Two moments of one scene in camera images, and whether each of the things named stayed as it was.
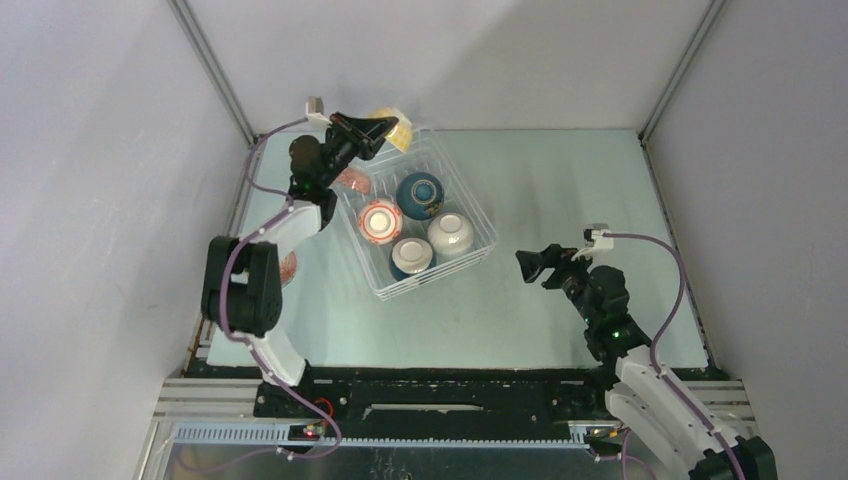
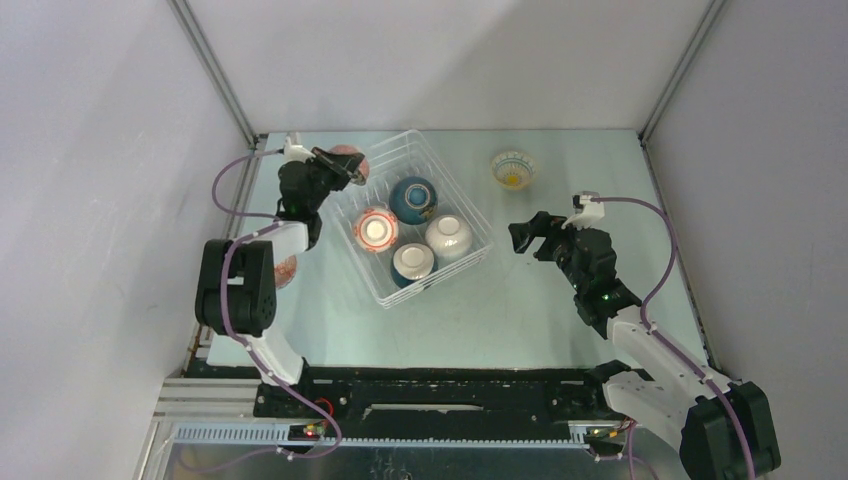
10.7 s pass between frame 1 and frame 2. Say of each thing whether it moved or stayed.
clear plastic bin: stayed
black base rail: stayed
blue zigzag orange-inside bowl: stayed
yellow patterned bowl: moved
